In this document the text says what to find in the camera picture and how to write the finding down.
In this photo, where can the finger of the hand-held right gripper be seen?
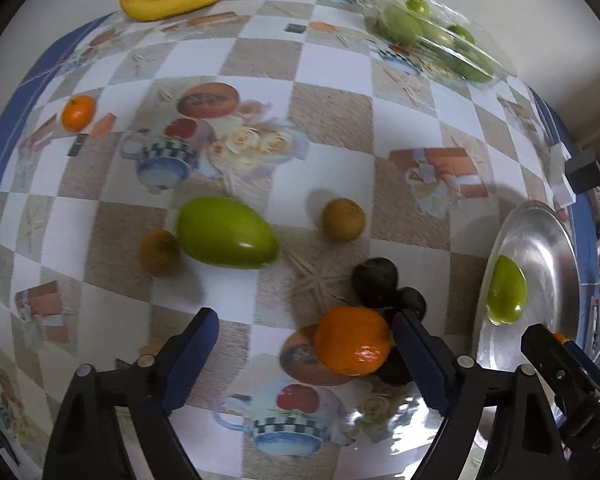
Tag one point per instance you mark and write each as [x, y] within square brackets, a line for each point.
[555, 360]

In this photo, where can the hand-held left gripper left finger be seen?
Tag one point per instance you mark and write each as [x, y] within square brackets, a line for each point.
[199, 342]

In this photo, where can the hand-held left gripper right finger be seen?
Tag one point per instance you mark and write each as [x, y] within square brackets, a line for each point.
[422, 360]

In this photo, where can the small dark avocado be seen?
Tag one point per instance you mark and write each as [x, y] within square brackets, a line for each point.
[395, 372]
[414, 301]

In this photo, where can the large orange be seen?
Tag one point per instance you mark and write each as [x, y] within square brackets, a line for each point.
[350, 340]

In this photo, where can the small green mango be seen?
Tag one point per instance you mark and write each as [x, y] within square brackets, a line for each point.
[506, 290]

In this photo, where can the brown kiwi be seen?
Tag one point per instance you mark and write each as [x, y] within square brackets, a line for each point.
[343, 219]
[157, 255]

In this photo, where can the round metal plate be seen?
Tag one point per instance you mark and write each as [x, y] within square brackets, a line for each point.
[545, 260]

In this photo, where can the large green mango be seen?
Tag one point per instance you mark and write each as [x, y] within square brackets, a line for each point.
[225, 232]

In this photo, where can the bag of green fruits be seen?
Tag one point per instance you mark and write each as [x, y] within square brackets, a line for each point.
[485, 27]

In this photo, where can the black box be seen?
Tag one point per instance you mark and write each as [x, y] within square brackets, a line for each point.
[585, 170]

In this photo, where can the small orange tangerine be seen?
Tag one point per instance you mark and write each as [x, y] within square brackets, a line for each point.
[77, 114]

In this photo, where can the pile of green plums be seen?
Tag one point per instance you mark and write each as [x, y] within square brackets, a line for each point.
[405, 22]

